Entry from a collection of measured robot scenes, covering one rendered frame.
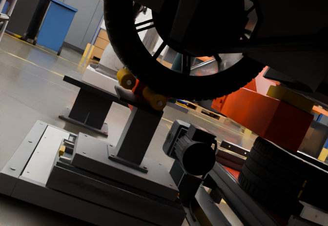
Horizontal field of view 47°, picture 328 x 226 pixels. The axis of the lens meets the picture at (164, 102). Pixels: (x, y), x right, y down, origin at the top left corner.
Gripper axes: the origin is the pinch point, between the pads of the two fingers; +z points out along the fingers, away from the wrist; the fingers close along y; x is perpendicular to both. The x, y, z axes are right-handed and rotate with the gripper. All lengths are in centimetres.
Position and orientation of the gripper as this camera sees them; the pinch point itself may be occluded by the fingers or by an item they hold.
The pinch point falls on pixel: (137, 4)
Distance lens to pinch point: 185.0
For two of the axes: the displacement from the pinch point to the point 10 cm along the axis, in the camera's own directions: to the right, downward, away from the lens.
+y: -9.0, -3.8, -2.3
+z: 1.8, 1.7, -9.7
